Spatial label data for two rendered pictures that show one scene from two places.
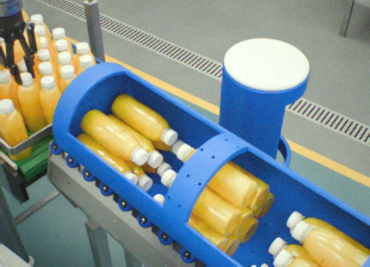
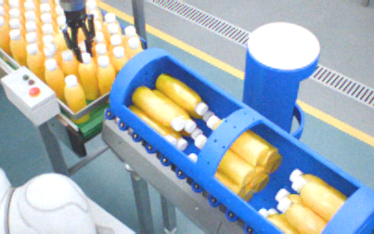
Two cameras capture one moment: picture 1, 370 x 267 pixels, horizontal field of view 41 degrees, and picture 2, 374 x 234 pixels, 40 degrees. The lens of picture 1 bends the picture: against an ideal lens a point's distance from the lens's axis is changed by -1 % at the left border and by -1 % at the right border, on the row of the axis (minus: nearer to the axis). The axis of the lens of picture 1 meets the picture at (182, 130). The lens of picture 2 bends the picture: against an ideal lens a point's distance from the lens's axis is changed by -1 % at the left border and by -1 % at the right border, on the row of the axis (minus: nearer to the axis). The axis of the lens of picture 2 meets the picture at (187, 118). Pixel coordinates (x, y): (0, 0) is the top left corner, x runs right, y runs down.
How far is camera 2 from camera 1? 0.38 m
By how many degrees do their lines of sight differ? 5
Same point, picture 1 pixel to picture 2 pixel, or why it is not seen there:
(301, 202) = (303, 162)
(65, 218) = (109, 171)
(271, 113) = (286, 87)
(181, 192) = (210, 152)
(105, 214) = (149, 168)
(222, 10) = not seen: outside the picture
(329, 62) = (351, 32)
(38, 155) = (95, 120)
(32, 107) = (89, 81)
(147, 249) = (182, 196)
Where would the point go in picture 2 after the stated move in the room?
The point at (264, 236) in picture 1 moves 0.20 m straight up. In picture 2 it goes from (274, 188) to (281, 149)
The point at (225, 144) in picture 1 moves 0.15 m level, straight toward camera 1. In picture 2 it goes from (244, 117) to (238, 158)
